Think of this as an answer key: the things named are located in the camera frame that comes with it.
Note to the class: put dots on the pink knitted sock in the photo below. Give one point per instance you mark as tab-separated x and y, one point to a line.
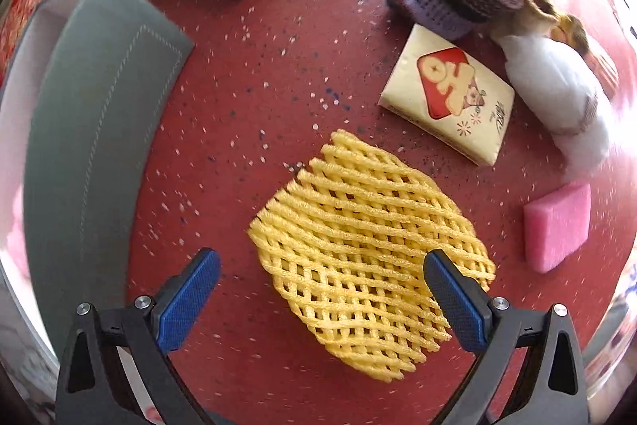
589	51

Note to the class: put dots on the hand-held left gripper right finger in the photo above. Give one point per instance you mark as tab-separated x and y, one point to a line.
455	300

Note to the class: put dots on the yellow foam net sleeve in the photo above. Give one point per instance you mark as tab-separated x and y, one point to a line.
363	250

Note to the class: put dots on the pink foam sponge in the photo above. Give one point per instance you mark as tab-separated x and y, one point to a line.
557	226

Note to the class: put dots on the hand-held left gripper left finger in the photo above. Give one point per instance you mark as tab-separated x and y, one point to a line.
191	300

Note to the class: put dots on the white cotton bundle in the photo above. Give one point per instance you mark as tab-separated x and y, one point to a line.
552	86

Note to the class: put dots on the deep grey storage box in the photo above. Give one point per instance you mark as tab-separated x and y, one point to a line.
99	116

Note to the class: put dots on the red embroidered cushion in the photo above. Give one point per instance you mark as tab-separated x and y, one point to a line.
22	11

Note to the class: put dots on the cream tissue packet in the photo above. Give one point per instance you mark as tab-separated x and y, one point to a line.
443	96

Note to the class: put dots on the light pink fluffy ball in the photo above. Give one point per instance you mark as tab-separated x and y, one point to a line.
17	236

